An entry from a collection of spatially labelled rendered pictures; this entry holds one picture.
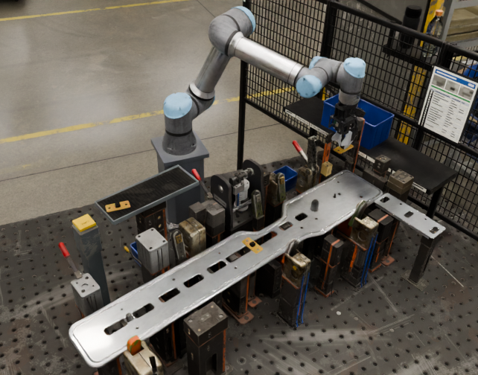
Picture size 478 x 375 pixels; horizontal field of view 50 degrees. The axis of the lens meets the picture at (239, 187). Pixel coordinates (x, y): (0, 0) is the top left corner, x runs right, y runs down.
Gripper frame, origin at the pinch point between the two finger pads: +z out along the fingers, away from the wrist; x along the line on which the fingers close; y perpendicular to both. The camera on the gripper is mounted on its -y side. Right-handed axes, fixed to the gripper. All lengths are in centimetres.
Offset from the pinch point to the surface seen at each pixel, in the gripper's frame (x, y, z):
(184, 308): 8, 83, 26
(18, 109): -333, 28, 127
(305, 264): 22, 41, 22
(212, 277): 3, 68, 26
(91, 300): -12, 106, 24
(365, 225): 22.0, 7.8, 22.8
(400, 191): 15.9, -23.8, 25.8
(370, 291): 30, 5, 57
